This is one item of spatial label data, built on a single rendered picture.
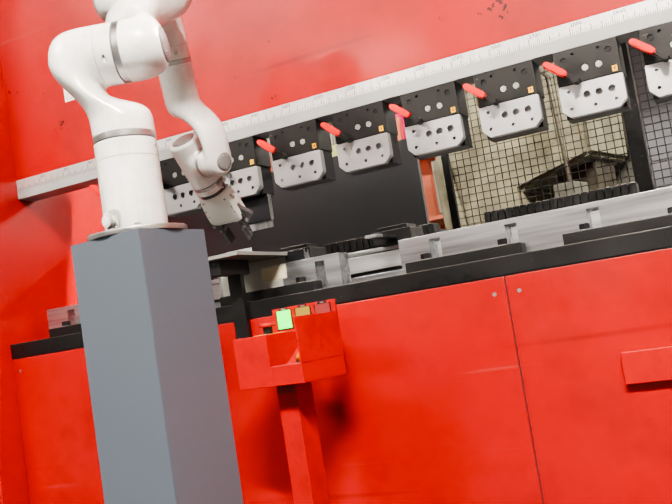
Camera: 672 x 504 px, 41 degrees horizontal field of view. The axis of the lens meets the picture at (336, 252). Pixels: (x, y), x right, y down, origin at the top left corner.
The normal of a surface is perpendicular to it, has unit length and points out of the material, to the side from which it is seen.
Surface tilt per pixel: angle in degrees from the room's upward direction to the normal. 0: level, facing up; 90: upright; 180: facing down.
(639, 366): 90
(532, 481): 90
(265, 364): 90
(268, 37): 90
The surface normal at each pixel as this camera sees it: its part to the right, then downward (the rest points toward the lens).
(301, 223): -0.44, -0.01
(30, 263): 0.89, -0.18
